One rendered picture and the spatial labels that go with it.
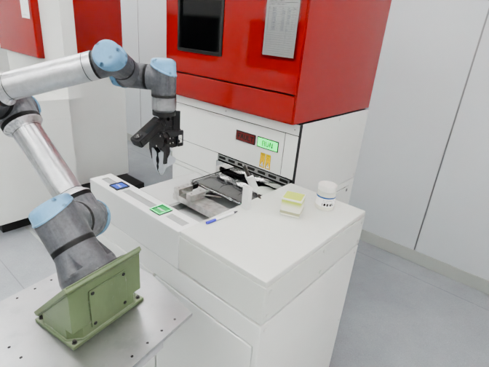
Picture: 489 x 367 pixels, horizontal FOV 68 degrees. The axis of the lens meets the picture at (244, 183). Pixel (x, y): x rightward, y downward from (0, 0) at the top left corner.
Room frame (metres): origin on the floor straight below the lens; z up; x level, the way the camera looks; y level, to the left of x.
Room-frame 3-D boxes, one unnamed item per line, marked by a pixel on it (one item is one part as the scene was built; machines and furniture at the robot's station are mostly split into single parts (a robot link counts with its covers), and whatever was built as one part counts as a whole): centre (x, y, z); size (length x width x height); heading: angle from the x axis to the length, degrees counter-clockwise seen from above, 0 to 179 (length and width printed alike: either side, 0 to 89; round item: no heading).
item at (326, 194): (1.24, -0.31, 1.01); 0.07 x 0.07 x 0.10
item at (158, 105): (1.12, 0.27, 1.33); 0.08 x 0.08 x 0.05
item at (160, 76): (1.12, 0.27, 1.40); 0.09 x 0.08 x 0.11; 87
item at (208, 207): (1.35, 0.14, 0.87); 0.36 x 0.08 x 0.03; 51
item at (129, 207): (1.19, 0.38, 0.89); 0.55 x 0.09 x 0.14; 51
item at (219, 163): (1.60, -0.02, 0.89); 0.44 x 0.02 x 0.10; 51
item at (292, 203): (1.17, -0.18, 1.00); 0.07 x 0.07 x 0.07; 71
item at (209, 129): (1.73, 0.11, 1.02); 0.82 x 0.03 x 0.40; 51
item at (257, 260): (1.11, -0.14, 0.89); 0.62 x 0.35 x 0.14; 141
